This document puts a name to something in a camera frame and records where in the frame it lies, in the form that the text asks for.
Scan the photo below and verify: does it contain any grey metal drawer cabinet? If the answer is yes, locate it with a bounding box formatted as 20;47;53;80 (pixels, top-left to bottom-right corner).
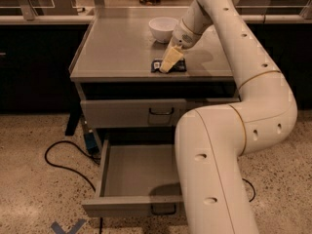
70;7;240;144

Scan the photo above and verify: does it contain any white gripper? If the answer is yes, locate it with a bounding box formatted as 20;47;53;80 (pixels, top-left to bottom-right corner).
159;16;205;73

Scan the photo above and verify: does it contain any closed grey top drawer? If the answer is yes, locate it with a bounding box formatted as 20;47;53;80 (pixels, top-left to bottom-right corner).
81;98;239;128

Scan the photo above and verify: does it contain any blue rxbar blueberry bar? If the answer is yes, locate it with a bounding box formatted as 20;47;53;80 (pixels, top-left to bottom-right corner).
151;58;187;73

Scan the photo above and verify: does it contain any blue power adapter box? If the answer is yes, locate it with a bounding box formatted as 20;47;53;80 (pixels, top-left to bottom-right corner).
84;133;98;154

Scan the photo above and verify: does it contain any black floor cable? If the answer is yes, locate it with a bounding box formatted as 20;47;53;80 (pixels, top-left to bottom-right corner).
43;139;101;193

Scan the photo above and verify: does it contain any black cable right side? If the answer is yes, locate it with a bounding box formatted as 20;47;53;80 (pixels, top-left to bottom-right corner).
242;177;256;203

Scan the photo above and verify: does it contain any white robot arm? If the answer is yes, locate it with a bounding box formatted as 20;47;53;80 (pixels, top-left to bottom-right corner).
168;0;297;234

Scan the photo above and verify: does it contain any white ceramic bowl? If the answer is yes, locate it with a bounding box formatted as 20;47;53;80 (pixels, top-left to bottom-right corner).
148;17;178;43

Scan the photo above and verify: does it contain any open grey middle drawer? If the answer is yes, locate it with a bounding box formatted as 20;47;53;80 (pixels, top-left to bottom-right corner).
82;139;184;217

